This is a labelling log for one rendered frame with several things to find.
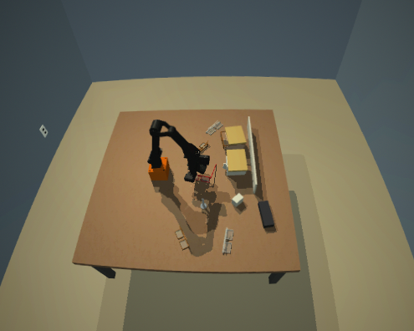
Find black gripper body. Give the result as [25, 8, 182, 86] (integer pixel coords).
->
[184, 162, 198, 183]

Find red glasses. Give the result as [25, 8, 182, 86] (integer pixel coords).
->
[195, 175, 212, 183]

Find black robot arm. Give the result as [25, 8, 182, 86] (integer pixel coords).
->
[147, 120, 210, 174]

